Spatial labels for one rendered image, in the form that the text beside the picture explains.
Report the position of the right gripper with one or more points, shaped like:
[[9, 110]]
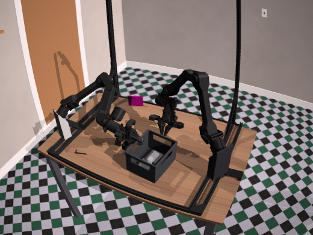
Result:
[[130, 136]]

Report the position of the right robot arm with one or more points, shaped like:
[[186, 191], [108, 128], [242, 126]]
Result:
[[104, 118]]

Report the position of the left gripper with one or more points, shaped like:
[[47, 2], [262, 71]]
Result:
[[167, 117]]

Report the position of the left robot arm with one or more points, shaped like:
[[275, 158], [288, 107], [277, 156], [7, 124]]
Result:
[[208, 130]]

